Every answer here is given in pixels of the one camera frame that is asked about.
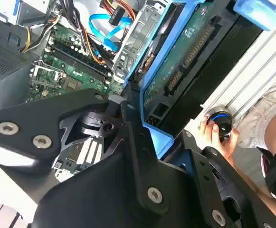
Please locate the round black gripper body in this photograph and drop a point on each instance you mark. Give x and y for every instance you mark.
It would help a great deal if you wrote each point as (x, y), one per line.
(92, 197)

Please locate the hard disk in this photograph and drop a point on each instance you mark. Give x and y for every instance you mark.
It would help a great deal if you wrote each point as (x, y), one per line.
(173, 61)

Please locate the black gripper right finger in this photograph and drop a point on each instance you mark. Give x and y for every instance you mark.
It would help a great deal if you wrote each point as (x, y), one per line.
(206, 180)

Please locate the person's hand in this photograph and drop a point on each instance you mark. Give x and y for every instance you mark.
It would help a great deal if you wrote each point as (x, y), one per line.
(215, 140)

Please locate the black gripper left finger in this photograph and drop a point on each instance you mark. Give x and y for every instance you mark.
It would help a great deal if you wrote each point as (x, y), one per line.
(23, 123)

